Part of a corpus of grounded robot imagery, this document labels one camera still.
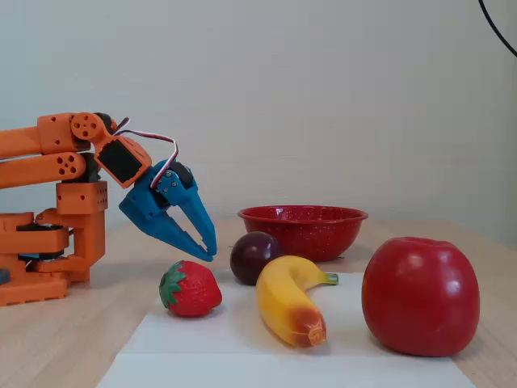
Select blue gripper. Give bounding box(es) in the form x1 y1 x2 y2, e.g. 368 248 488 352
119 159 218 263

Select yellow toy banana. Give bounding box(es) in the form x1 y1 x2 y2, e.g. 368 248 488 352
255 255 339 348

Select orange robot base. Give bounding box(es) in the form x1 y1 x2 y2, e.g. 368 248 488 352
0 212 90 307

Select red speckled bowl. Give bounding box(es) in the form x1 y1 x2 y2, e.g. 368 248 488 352
237 205 369 263

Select red toy strawberry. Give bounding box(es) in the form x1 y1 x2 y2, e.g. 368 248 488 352
158 260 223 318

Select dark purple toy plum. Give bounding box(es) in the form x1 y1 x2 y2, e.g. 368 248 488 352
229 230 284 286

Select white paper sheet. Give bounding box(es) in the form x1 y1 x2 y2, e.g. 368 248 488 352
96 271 477 388

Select red toy apple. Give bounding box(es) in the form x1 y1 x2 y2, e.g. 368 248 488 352
361 236 481 358

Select white red black servo cable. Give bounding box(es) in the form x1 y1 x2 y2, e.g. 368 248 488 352
111 116 180 189

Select thin black cable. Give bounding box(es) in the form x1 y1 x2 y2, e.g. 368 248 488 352
478 0 517 58

